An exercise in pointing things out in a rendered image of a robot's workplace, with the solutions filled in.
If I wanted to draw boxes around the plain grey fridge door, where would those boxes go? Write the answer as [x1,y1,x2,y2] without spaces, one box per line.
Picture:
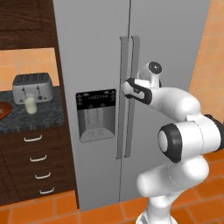
[118,0,212,203]

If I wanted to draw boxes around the brown bowl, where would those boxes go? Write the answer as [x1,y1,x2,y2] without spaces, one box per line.
[0,101,13,120]

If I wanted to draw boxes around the dark wood drawer front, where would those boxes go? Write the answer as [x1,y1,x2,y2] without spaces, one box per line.
[0,126,70,151]
[6,163,74,186]
[11,179,77,203]
[2,145,73,168]

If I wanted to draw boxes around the silver toaster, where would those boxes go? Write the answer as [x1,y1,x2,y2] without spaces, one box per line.
[11,72,55,105]

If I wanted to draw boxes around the grey fridge door handle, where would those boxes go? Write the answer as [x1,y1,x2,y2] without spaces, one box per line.
[115,35,130,160]
[123,35,141,158]

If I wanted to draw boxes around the glass of lemonade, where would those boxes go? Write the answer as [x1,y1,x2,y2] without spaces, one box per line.
[24,93,39,115]

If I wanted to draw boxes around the dark wood cupboard door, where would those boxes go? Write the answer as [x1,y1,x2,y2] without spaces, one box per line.
[0,151,21,207]

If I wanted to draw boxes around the white drawer handle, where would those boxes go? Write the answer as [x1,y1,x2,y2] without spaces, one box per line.
[34,171,53,180]
[23,134,44,144]
[29,154,48,163]
[38,186,56,195]

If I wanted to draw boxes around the dark wood wall cupboard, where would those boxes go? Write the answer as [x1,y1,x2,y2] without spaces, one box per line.
[0,0,60,51]

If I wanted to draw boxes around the grey fridge door with dispenser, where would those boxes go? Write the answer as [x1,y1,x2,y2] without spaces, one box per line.
[52,0,131,213]

